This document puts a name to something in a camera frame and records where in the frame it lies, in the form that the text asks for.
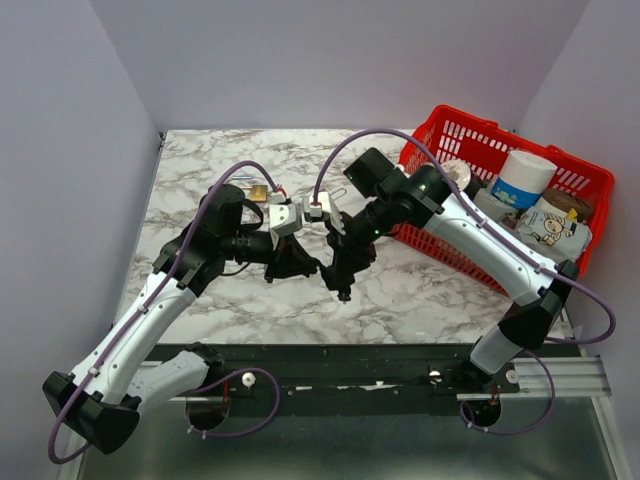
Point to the brown round container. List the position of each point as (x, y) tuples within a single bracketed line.
[(566, 202)]

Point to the white round lid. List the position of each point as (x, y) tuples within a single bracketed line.
[(460, 173)]

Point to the large brass padlock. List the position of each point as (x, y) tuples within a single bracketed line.
[(258, 193)]

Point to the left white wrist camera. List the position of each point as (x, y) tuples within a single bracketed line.
[(284, 219)]

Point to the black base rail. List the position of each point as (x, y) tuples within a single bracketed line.
[(365, 380)]

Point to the white printed bag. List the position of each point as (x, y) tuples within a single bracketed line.
[(554, 236)]

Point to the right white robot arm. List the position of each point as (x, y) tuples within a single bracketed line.
[(538, 287)]

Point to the white toilet paper roll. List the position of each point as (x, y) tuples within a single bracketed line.
[(523, 178)]

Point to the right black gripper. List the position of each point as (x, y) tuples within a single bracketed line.
[(349, 256)]

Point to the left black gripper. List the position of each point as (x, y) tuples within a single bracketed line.
[(290, 260)]

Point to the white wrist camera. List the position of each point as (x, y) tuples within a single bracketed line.
[(284, 219), (323, 209)]

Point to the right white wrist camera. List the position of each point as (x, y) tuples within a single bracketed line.
[(323, 209)]

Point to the small brass padlock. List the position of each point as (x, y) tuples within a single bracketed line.
[(338, 193)]

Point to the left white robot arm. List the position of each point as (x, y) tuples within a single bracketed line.
[(104, 396)]

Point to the red plastic basket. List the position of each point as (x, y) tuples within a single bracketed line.
[(450, 133)]

